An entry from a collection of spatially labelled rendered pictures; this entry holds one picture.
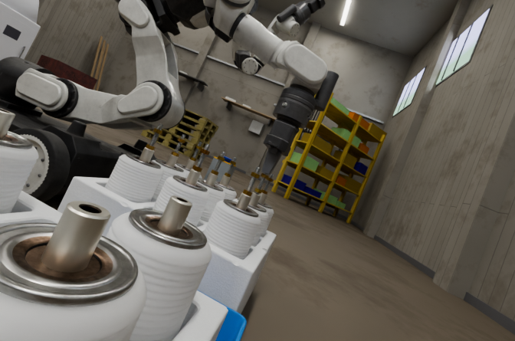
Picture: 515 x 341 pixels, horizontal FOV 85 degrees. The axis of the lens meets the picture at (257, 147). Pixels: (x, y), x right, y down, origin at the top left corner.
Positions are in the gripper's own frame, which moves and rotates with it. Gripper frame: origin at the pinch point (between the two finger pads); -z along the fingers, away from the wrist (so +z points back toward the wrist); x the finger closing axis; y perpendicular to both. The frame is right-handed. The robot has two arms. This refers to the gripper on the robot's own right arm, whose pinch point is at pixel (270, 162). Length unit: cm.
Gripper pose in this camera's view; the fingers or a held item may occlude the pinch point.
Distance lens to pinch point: 67.9
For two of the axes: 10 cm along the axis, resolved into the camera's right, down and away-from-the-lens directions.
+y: -9.0, -3.9, 2.1
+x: 1.6, 1.5, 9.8
